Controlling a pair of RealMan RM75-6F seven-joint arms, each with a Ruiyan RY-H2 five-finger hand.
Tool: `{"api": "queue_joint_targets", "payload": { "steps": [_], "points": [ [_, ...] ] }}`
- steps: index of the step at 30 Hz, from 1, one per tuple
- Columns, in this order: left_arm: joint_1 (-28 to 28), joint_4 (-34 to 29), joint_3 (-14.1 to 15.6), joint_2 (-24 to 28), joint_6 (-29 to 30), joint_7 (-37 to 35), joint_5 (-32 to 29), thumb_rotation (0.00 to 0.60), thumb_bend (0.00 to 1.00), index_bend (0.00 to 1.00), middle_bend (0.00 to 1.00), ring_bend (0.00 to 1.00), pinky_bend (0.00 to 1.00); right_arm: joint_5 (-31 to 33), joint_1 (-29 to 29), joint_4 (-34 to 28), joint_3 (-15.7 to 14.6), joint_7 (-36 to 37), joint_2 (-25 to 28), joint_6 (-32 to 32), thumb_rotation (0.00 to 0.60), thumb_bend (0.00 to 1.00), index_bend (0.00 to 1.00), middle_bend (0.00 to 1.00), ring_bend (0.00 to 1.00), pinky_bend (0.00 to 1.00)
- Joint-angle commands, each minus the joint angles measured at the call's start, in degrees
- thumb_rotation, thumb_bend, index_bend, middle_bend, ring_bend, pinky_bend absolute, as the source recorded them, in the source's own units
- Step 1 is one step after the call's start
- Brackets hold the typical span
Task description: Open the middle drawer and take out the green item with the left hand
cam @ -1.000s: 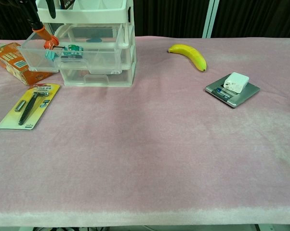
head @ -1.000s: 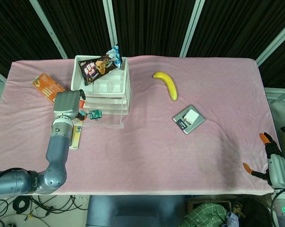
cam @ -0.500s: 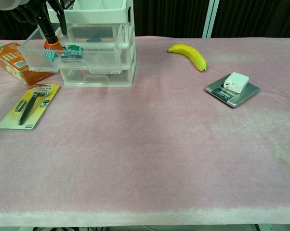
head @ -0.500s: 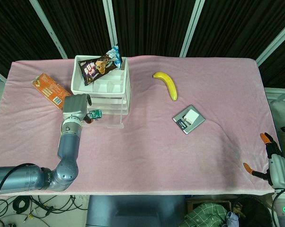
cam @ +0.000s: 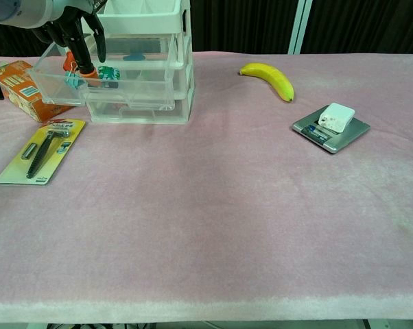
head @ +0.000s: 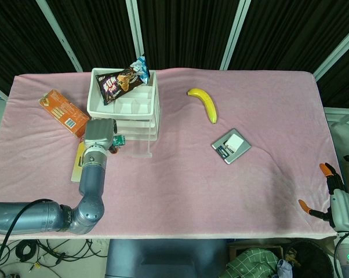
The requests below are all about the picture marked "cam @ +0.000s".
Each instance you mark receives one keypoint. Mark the white drawer organizer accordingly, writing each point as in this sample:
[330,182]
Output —
[141,24]

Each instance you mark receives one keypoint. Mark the black curtain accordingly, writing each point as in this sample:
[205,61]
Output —
[241,24]

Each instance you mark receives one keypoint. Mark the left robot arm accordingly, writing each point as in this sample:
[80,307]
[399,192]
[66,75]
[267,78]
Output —
[14,12]

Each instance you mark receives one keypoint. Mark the white frame post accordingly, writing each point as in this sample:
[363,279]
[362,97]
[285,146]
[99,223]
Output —
[300,24]

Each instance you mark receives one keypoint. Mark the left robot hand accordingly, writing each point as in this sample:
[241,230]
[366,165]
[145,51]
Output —
[76,37]

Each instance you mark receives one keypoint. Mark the small green white pack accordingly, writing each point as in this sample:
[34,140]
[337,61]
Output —
[108,72]

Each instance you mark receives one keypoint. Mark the pink table cloth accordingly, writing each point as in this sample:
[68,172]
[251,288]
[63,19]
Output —
[206,222]

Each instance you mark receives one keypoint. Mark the yellow razor blister pack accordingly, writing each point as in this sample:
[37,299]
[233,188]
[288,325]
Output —
[14,171]

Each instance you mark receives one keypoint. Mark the yellow banana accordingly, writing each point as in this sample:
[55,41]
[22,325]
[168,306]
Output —
[275,79]

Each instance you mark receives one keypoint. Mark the white power adapter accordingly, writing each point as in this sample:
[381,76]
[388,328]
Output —
[337,118]

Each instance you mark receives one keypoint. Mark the silver digital scale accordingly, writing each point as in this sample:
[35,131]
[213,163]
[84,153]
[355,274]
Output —
[350,137]

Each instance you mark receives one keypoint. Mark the brown chocolate snack bag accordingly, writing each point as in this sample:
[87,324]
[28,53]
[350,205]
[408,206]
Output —
[103,2]

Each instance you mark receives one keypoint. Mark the small blue object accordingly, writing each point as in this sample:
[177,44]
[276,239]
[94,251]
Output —
[134,56]

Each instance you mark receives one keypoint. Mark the orange cardboard box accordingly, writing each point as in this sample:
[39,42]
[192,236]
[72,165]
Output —
[18,89]

